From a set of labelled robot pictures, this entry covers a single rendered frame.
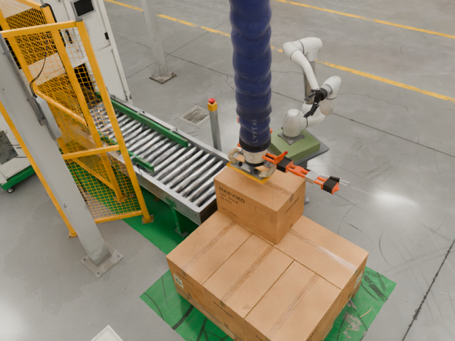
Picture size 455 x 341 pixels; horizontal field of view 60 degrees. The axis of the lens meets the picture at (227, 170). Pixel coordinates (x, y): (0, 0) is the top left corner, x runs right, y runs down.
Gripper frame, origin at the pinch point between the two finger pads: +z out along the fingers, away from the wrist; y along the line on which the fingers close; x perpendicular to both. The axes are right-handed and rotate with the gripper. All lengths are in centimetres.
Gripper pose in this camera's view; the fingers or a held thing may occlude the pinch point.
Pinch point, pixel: (306, 107)
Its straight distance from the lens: 265.7
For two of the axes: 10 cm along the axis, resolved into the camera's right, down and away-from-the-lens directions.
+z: -6.4, 5.7, -5.2
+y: 0.8, 7.2, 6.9
